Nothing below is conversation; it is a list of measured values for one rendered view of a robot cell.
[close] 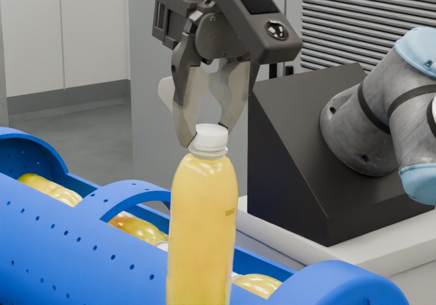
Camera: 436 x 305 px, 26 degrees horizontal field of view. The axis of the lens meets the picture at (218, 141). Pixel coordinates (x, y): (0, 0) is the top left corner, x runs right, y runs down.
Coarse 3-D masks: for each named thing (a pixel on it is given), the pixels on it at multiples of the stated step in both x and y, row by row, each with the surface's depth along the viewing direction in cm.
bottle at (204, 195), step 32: (192, 160) 96; (224, 160) 97; (192, 192) 95; (224, 192) 96; (192, 224) 96; (224, 224) 97; (192, 256) 97; (224, 256) 98; (192, 288) 99; (224, 288) 100
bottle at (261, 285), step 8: (232, 280) 125; (240, 280) 123; (248, 280) 121; (256, 280) 121; (264, 280) 121; (272, 280) 121; (248, 288) 120; (256, 288) 120; (264, 288) 119; (272, 288) 119; (264, 296) 118
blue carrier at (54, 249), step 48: (0, 144) 174; (48, 144) 175; (0, 192) 151; (96, 192) 141; (144, 192) 139; (0, 240) 146; (48, 240) 138; (96, 240) 132; (0, 288) 149; (48, 288) 136; (96, 288) 128; (144, 288) 122; (240, 288) 114; (288, 288) 111; (336, 288) 109; (384, 288) 115
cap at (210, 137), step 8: (200, 128) 97; (208, 128) 97; (216, 128) 97; (224, 128) 97; (200, 136) 95; (208, 136) 95; (216, 136) 95; (224, 136) 96; (192, 144) 96; (200, 144) 95; (208, 144) 95; (216, 144) 95; (224, 144) 96
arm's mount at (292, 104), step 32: (352, 64) 162; (256, 96) 147; (288, 96) 150; (320, 96) 154; (256, 128) 149; (288, 128) 146; (320, 128) 150; (256, 160) 150; (288, 160) 144; (320, 160) 146; (256, 192) 151; (288, 192) 145; (320, 192) 142; (352, 192) 145; (384, 192) 148; (288, 224) 147; (320, 224) 141; (352, 224) 143; (384, 224) 148
